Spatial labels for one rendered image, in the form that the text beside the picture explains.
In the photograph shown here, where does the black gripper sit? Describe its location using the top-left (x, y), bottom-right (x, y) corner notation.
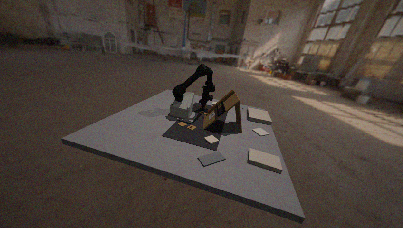
top-left (199, 93), bottom-right (209, 108)

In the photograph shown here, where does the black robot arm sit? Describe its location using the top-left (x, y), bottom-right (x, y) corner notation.
top-left (172, 64), bottom-right (215, 102)

